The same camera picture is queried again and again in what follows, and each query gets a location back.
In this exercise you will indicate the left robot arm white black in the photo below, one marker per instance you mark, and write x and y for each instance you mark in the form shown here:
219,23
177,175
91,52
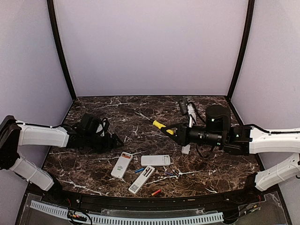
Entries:
15,133

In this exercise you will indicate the white remote with buttons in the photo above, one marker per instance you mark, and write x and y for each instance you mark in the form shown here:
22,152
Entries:
121,165

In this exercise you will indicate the black front rail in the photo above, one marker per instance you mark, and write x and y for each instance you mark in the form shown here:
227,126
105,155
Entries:
224,201

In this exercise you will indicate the left black frame post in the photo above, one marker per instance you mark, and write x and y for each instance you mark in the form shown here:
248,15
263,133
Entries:
59,48

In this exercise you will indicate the black frame post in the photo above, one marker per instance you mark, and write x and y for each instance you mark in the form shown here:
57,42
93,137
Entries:
243,47
59,48

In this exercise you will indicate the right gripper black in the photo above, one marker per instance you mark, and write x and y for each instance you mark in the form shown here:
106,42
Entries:
182,129

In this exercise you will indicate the yellow handled screwdriver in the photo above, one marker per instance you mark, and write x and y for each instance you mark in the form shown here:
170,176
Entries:
160,126

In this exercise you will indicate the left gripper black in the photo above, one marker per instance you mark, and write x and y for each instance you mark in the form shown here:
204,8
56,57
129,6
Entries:
108,146

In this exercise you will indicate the white remote with label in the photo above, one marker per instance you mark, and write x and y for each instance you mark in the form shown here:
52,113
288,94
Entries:
142,179

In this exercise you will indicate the red orange battery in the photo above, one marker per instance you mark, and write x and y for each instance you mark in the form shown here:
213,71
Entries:
156,192

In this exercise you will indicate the blue battery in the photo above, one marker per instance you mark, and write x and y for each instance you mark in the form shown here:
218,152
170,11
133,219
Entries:
139,170

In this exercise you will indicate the right black frame post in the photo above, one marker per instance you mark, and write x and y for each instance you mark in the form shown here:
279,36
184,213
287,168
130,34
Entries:
243,47

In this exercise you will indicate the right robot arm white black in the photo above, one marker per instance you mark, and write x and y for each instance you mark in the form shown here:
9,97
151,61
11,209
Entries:
243,141

